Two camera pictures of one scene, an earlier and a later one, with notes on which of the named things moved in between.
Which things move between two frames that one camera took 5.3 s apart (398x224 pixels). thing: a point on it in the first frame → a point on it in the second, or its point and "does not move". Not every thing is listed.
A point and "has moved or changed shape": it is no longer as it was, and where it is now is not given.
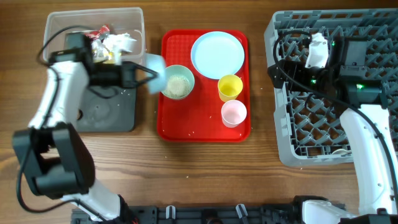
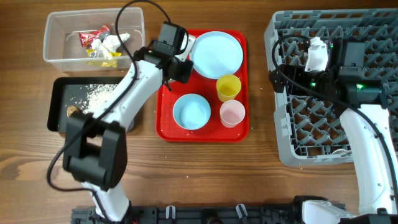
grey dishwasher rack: x=309 y=127 does not move
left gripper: x=123 y=73 → x=183 y=74
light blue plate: x=216 y=54 does not move
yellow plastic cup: x=229 y=86 does not move
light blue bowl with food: x=156 y=63 has moved or changed shape
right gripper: x=296 y=68 does not move
